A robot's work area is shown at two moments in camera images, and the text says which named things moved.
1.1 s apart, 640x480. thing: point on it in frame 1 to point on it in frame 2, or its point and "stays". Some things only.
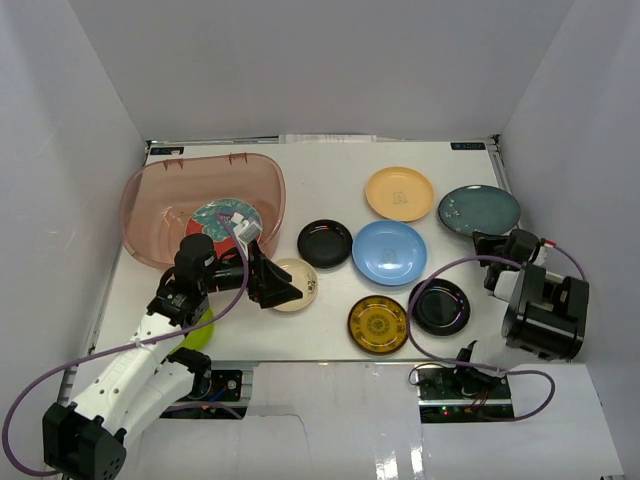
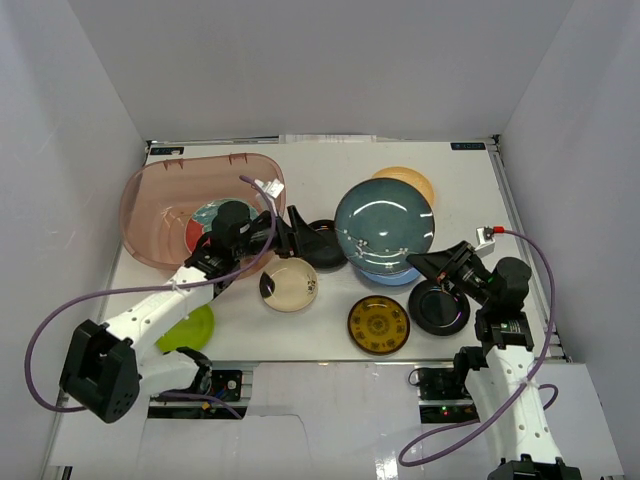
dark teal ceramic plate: (479, 208) to (381, 223)
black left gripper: (255, 280) to (282, 236)
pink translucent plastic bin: (159, 195) stays
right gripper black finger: (488, 244) to (441, 265)
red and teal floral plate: (204, 220) stays
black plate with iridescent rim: (442, 308) stays
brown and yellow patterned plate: (377, 324) stays
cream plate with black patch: (304, 279) stays
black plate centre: (325, 243) stays
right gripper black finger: (491, 277) to (453, 292)
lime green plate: (200, 337) stays
